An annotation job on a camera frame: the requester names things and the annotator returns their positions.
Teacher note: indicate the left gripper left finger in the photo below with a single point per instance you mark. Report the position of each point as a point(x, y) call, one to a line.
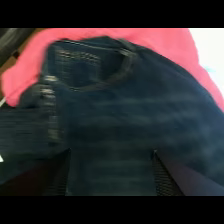
point(36, 181)

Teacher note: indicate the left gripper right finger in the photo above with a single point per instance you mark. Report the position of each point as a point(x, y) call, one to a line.
point(186, 183)

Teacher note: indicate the dark blue sweater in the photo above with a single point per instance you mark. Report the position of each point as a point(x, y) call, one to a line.
point(126, 123)

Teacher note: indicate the red garment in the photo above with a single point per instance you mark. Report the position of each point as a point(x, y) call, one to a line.
point(36, 63)

